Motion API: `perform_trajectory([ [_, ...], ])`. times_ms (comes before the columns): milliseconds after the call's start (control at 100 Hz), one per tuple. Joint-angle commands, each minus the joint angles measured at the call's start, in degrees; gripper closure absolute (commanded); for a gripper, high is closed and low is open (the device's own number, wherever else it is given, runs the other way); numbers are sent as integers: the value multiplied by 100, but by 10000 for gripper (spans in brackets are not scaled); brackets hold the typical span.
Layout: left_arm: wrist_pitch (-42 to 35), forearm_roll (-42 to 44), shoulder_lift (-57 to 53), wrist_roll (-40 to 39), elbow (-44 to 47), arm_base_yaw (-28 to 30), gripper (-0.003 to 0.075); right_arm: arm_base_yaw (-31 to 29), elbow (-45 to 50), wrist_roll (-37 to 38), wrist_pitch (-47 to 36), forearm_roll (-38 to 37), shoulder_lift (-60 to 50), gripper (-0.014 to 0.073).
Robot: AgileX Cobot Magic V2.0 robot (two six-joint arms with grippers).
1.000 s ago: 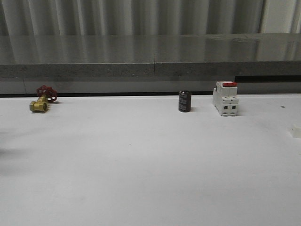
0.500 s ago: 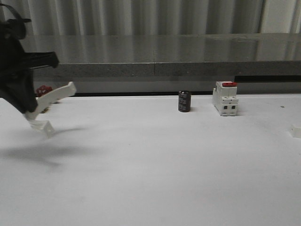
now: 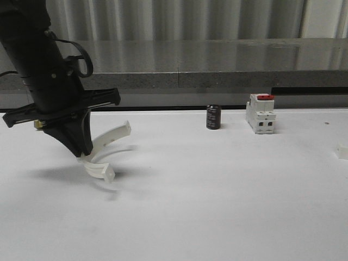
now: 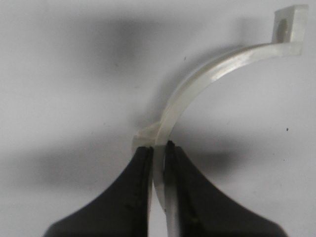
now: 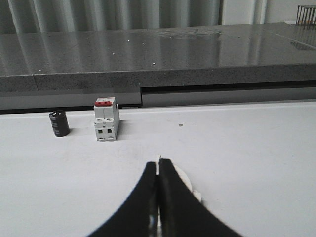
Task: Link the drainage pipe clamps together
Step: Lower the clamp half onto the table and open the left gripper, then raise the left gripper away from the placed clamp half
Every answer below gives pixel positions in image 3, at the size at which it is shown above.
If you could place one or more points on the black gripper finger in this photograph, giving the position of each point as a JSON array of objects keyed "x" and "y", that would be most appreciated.
[{"x": 73, "y": 131}]

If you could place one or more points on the brass valve red handwheel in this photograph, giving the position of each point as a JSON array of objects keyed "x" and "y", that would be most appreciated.
[{"x": 38, "y": 124}]

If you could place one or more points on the white circuit breaker red switch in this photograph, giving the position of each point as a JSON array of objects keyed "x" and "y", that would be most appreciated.
[{"x": 260, "y": 113}]

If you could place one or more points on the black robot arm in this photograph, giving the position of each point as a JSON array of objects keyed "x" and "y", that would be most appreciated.
[{"x": 60, "y": 103}]

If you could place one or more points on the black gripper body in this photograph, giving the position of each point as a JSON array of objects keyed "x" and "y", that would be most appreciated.
[{"x": 88, "y": 100}]

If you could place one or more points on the white half pipe clamp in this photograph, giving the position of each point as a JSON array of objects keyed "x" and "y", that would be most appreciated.
[
  {"x": 103, "y": 170},
  {"x": 342, "y": 151}
]

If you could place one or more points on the grey stone bench ledge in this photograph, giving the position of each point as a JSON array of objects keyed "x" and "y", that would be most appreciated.
[{"x": 236, "y": 66}]

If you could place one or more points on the black cylindrical capacitor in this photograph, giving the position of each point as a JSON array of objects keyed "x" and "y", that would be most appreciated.
[{"x": 213, "y": 116}]

